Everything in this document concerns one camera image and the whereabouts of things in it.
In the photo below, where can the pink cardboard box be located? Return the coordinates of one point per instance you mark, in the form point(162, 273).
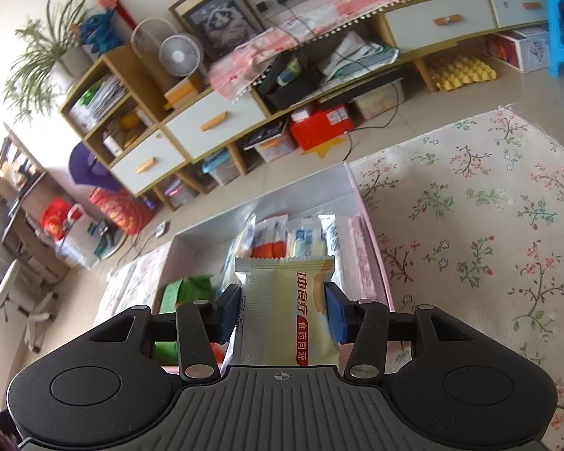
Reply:
point(301, 192)

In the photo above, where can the wooden desk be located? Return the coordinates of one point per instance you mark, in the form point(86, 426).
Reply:
point(28, 183)

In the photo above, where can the yellow egg tray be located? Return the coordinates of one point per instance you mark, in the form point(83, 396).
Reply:
point(460, 73)

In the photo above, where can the potted green plant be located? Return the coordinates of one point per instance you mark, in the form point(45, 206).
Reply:
point(70, 63)

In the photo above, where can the green snack packet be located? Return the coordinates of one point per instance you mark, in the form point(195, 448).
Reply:
point(183, 293)

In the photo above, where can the red round patterned bag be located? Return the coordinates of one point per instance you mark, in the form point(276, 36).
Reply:
point(122, 209)

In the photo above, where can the white printed box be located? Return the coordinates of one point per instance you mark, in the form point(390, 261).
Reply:
point(528, 49)

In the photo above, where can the clear rice cracker packet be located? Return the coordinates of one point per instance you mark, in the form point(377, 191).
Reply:
point(336, 244)
point(305, 239)

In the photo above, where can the pink snack packet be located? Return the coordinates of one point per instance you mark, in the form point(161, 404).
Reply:
point(362, 258)

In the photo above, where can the small white floor device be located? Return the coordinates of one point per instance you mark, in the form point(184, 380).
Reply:
point(163, 230)

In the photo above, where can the red gift bag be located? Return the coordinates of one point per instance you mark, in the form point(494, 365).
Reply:
point(56, 218)

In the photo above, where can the yellow container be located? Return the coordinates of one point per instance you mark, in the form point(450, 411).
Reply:
point(129, 123)

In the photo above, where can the blue plush toy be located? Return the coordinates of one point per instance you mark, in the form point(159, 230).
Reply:
point(98, 30)

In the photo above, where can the framed picture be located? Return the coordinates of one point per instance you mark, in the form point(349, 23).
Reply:
point(216, 21)

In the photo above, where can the red cardboard box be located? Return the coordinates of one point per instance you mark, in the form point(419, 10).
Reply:
point(319, 129)

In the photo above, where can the pink printed cloth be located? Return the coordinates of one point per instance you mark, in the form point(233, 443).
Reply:
point(244, 63)

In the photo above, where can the black open box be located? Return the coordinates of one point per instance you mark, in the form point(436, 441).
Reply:
point(286, 96)

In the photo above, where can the cream yellow snack packet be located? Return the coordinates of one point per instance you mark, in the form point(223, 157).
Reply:
point(282, 310)

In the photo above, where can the small white box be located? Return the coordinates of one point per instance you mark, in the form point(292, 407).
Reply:
point(113, 143)

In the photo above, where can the small wooden box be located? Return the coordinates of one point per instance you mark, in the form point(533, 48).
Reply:
point(183, 91)

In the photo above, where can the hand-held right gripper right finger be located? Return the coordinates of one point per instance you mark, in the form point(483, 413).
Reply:
point(333, 312)

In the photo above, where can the purple hat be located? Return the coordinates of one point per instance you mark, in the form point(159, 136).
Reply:
point(87, 169)

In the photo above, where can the white paper bag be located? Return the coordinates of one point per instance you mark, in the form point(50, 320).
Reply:
point(75, 244)

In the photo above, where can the floral table cloth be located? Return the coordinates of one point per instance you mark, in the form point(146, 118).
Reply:
point(474, 225)

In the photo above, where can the white desk fan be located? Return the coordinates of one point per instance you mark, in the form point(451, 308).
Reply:
point(181, 54)

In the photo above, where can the blue-lid storage bin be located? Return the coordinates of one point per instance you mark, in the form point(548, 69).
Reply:
point(221, 169)

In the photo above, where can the clear storage bin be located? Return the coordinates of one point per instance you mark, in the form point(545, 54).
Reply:
point(181, 192)
point(275, 148)
point(376, 103)

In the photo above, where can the grey office chair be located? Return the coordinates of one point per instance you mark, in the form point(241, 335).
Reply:
point(4, 291)

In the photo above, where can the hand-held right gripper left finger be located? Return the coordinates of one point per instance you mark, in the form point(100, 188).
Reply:
point(228, 310)

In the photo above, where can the folded plastic bags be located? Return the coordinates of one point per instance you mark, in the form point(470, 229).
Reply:
point(357, 56)

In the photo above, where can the stack of white papers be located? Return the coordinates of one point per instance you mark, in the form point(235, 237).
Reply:
point(98, 101)

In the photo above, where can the orange and silver snack packet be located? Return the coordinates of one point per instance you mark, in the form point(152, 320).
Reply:
point(268, 237)

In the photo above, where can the low wooden tv bench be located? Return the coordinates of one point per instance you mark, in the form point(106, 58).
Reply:
point(432, 21)

